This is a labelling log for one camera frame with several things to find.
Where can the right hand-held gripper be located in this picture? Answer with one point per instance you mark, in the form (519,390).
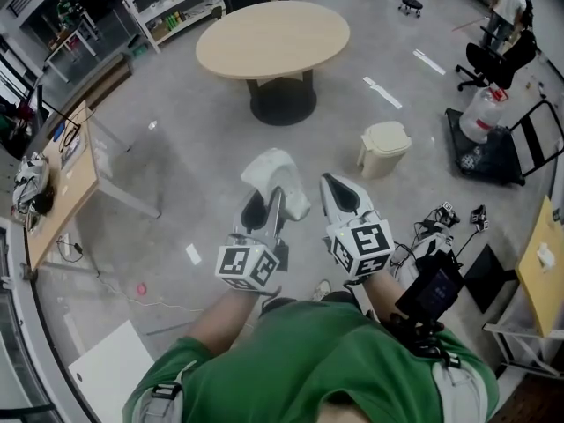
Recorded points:
(365,247)

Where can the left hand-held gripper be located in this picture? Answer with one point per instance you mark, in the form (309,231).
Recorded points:
(242,264)

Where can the white cloth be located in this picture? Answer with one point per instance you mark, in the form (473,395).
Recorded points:
(269,165)

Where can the person's right forearm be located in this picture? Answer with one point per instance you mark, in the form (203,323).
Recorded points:
(385,291)

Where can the person's left forearm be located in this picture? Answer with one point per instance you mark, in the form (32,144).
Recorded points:
(224,324)

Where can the beige lidded trash bin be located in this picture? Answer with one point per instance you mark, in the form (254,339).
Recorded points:
(383,152)

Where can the white paper slip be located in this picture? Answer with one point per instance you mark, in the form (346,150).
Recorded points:
(193,254)

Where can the person's white shoe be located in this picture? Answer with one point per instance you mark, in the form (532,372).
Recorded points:
(321,290)

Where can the black chest-mounted screen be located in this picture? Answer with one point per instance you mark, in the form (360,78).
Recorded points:
(434,291)

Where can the small red disc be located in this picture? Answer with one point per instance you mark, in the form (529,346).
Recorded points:
(142,288)

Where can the black platform trolley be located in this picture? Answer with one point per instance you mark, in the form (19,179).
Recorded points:
(493,161)

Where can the person's green shirt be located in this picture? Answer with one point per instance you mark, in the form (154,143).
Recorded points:
(308,368)

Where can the clear water jug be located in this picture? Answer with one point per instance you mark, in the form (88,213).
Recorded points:
(480,117)

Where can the round wooden table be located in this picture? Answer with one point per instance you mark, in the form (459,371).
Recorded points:
(273,38)

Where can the long wooden desk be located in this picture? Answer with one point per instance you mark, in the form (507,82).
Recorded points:
(66,192)

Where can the white power strip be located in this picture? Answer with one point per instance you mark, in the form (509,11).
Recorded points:
(66,247)

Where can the black wheeled office chair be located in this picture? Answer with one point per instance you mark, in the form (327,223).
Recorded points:
(489,62)

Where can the small white crumpled object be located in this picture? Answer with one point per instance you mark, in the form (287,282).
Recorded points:
(545,256)

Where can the green basket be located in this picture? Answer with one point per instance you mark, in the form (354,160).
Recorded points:
(138,52)

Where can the wooden step platform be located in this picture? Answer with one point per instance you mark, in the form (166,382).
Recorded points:
(110,77)

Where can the yellow-topped stand table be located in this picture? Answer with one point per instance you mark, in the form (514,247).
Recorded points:
(542,289)

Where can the black round stool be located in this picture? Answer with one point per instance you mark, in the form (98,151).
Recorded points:
(410,3)

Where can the white rectangular table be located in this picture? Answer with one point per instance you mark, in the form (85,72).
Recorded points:
(110,368)

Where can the white vest bundle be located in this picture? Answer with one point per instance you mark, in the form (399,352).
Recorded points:
(28,179)

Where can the small white-framed table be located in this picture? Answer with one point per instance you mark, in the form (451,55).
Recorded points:
(72,33)

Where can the white angled rack frame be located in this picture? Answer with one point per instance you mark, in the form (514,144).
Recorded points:
(520,331)

